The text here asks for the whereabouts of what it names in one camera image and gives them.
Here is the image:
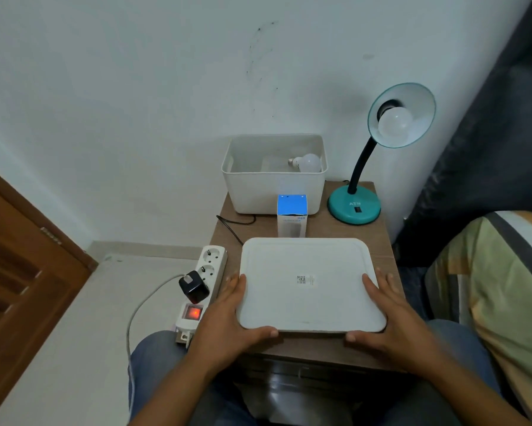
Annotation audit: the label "person's right hand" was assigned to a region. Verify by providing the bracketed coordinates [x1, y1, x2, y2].
[345, 267, 437, 377]

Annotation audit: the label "person's left hand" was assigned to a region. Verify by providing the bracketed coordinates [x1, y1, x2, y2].
[187, 273, 279, 378]

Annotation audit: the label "white plastic lid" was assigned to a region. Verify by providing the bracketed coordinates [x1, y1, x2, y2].
[237, 237, 387, 333]

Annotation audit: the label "person's left forearm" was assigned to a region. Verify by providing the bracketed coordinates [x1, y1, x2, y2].
[128, 346, 238, 426]

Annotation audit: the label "person's right forearm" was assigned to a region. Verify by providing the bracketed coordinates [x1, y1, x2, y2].
[408, 346, 532, 426]

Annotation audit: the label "brown wooden bedside table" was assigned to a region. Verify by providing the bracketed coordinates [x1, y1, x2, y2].
[209, 181, 406, 413]

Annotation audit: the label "person's blue jeans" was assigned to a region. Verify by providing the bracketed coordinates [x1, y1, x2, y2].
[128, 318, 504, 426]

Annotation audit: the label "white power strip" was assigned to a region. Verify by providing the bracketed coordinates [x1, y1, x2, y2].
[175, 245, 228, 346]

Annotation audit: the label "black plug adapter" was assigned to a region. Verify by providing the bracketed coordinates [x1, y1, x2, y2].
[178, 270, 210, 304]

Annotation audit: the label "teal desk lamp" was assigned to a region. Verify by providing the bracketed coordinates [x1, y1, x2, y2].
[327, 82, 436, 226]

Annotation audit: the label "blue and white bulb carton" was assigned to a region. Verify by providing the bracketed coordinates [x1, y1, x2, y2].
[277, 194, 308, 238]

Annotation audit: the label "striped pillow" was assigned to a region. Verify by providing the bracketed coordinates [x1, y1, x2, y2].
[425, 210, 532, 426]

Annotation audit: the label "loose white light bulb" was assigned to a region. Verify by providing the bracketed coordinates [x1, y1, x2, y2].
[287, 153, 323, 173]

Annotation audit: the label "white plastic storage box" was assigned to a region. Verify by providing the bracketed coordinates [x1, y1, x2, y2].
[221, 134, 329, 215]

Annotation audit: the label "white bulb in lamp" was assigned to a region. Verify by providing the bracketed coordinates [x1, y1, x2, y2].
[377, 106, 415, 139]

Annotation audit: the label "dark grey curtain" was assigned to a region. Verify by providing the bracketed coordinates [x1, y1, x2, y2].
[392, 0, 532, 267]

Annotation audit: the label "brown wooden door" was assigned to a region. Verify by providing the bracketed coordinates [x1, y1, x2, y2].
[0, 160, 99, 424]

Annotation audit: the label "black lamp cable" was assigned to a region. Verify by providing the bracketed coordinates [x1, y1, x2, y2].
[216, 214, 256, 246]

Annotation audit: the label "white cable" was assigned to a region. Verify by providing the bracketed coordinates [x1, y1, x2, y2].
[125, 273, 186, 424]

